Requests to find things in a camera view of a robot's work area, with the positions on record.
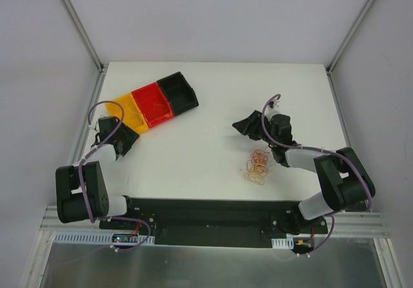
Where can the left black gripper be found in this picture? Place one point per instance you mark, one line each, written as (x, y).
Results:
(122, 138)

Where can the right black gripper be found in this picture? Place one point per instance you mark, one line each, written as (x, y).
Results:
(255, 128)

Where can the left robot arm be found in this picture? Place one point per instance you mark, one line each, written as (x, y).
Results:
(88, 188)

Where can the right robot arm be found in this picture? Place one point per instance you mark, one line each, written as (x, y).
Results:
(343, 180)

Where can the yellow plastic bin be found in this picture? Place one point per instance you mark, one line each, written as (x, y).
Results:
(133, 118)

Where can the red plastic bin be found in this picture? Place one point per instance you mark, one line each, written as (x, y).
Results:
(153, 104)

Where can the black plastic bin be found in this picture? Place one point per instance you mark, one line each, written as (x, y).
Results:
(178, 92)

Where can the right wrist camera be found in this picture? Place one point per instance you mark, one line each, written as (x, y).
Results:
(273, 109)

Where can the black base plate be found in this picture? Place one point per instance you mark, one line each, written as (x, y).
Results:
(216, 223)

